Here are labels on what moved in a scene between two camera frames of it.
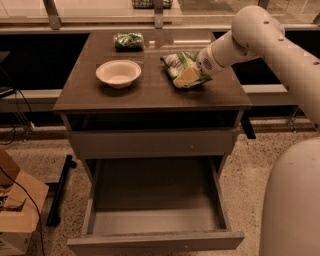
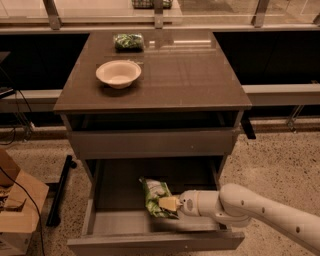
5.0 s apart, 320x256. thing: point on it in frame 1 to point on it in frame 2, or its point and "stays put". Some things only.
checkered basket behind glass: [150, 4] stays put
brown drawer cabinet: [151, 134] stays put
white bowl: [119, 73] stays put
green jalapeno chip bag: [182, 69] to [156, 190]
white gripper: [205, 63] to [187, 203]
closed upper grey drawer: [195, 143] stays put
